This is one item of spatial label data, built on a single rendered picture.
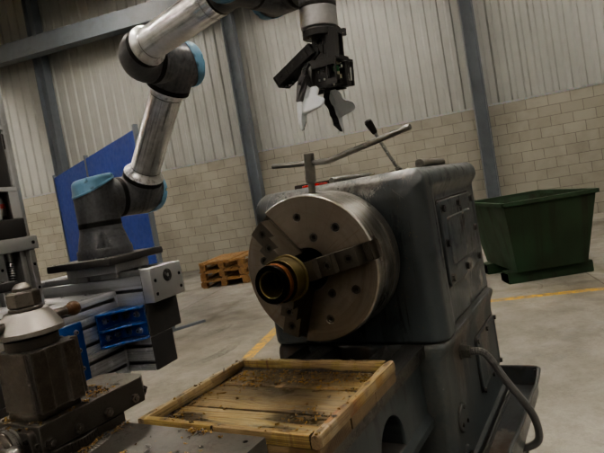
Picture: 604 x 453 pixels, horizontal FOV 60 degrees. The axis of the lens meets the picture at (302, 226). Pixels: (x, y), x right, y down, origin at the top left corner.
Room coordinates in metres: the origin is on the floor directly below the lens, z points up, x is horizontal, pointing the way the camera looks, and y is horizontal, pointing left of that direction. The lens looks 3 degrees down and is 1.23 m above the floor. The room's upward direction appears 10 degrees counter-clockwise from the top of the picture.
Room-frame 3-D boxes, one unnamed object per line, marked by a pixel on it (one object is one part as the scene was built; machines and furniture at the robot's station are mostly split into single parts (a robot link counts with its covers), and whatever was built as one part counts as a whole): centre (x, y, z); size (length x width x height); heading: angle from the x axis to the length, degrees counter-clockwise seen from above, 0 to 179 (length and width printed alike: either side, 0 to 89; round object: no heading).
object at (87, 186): (1.49, 0.56, 1.33); 0.13 x 0.12 x 0.14; 139
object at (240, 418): (0.92, 0.10, 0.89); 0.36 x 0.30 x 0.04; 59
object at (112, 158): (7.46, 2.85, 1.18); 4.12 x 0.80 x 2.35; 37
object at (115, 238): (1.48, 0.56, 1.21); 0.15 x 0.15 x 0.10
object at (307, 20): (1.08, -0.11, 1.58); 0.08 x 0.08 x 0.05
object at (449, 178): (1.49, -0.21, 1.06); 0.59 x 0.48 x 0.39; 149
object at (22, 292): (0.65, 0.36, 1.17); 0.04 x 0.04 x 0.03
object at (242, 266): (9.34, 1.33, 0.22); 1.25 x 0.86 x 0.44; 168
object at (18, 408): (0.65, 0.35, 1.07); 0.07 x 0.07 x 0.10; 59
